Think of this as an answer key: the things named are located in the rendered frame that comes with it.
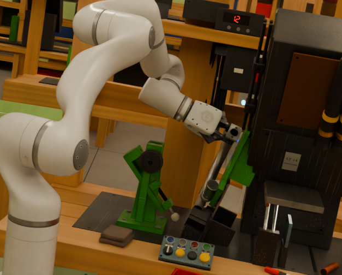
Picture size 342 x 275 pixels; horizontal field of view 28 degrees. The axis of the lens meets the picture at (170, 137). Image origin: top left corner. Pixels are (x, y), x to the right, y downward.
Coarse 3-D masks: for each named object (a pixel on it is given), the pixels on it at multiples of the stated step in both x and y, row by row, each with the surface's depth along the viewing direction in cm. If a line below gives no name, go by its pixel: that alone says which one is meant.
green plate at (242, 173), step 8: (248, 136) 205; (240, 144) 206; (248, 144) 207; (240, 152) 206; (232, 160) 207; (240, 160) 208; (232, 168) 207; (240, 168) 208; (248, 168) 208; (224, 176) 208; (232, 176) 209; (240, 176) 209; (248, 176) 208; (248, 184) 209
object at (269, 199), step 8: (264, 184) 212; (272, 184) 204; (280, 184) 206; (288, 184) 207; (272, 192) 195; (280, 192) 197; (288, 192) 198; (296, 192) 200; (304, 192) 201; (312, 192) 203; (272, 200) 190; (280, 200) 189; (288, 200) 189; (296, 200) 191; (304, 200) 192; (312, 200) 194; (320, 200) 195; (296, 208) 191; (304, 208) 189; (312, 208) 189; (320, 208) 188
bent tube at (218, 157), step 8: (232, 128) 217; (240, 128) 218; (232, 136) 216; (224, 144) 222; (232, 144) 221; (224, 152) 224; (216, 160) 225; (216, 168) 224; (208, 176) 222; (216, 176) 223; (200, 192) 218; (200, 200) 216; (200, 208) 217
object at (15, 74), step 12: (24, 0) 877; (180, 0) 881; (252, 0) 879; (24, 12) 880; (72, 12) 885; (252, 12) 882; (72, 24) 879; (168, 36) 891; (180, 36) 891; (168, 48) 921; (24, 60) 935; (12, 72) 895; (48, 72) 942
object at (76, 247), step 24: (0, 240) 195; (72, 240) 196; (96, 240) 199; (72, 264) 194; (96, 264) 193; (120, 264) 192; (144, 264) 192; (168, 264) 191; (216, 264) 196; (240, 264) 200
